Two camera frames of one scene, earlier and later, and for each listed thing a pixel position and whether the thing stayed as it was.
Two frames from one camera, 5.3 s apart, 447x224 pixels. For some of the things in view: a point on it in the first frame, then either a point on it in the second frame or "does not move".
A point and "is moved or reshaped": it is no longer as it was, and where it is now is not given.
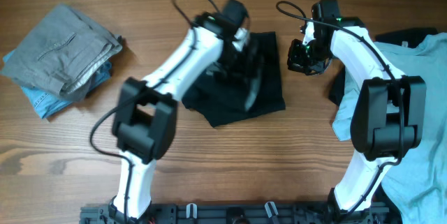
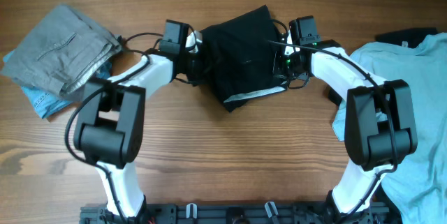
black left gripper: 245,64 to 193,77
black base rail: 241,213 does not move
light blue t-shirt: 417,185 does not move
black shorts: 260,93 is moved or reshaped
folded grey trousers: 62,52 does not move
